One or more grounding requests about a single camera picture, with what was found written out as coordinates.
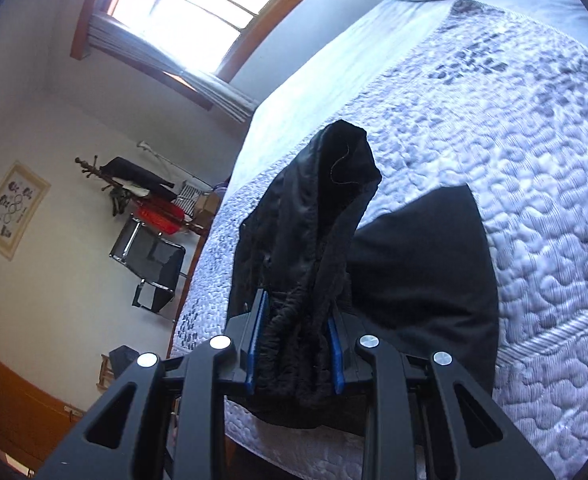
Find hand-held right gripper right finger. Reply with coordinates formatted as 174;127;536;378
326;310;557;480

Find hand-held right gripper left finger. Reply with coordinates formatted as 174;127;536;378
34;290;269;480

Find black pants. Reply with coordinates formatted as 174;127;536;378
233;121;500;436

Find small wooden stool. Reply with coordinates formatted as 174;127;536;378
96;344;142;391

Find cardboard box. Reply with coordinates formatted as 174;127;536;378
194;192;221;233

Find red bag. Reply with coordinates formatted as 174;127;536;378
136;199;185;236

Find dark clothes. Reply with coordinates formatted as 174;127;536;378
98;156;179;201

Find wooden cabinet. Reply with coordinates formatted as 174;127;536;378
0;352;87;471

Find wooden coat rack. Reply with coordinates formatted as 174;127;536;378
75;156;139;217

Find grey striped curtain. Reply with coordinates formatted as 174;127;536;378
88;12;257;123

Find bed with pale blue sheet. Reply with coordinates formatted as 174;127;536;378
169;0;588;480

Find wooden framed window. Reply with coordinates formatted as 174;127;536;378
71;0;331;111

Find black metal frame chair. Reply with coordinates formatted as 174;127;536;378
108;215;187;317

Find white wire rack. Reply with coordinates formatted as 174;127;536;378
138;140;215;216

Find framed wall poster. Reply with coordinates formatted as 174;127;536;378
0;160;52;261

